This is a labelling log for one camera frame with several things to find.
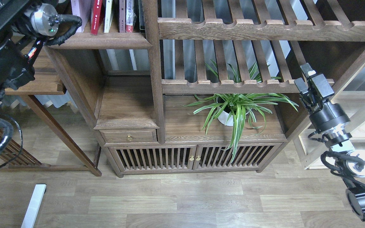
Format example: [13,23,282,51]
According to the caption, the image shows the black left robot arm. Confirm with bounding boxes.
[0,0,82,101]

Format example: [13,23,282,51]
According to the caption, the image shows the dark wooden side table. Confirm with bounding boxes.
[0,35,102,177]

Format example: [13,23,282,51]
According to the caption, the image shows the dark wooden bookshelf cabinet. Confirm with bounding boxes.
[15,0,365,178]

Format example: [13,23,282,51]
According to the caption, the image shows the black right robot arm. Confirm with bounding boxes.
[294,63,365,222]

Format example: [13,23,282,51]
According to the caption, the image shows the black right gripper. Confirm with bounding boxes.
[294,63,350,134]

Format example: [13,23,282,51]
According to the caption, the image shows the white cover book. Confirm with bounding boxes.
[70,0,94,32]

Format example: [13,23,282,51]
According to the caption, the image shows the red cover book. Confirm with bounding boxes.
[90,0,104,35]

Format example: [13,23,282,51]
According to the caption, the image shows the slatted wooden rack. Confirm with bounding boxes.
[0,113,52,170]

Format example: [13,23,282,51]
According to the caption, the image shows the light wooden shelf unit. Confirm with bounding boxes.
[293,41,365,170]

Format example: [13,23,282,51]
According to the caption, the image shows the spider plant in white pot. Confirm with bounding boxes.
[183,60,299,163]

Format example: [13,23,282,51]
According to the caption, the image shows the white metal leg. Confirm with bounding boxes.
[21,184,47,228]

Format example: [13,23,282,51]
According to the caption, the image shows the upright books on shelf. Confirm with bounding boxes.
[118,0,145,33]

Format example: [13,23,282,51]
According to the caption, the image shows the yellow green cover book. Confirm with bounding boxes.
[103,0,114,33]

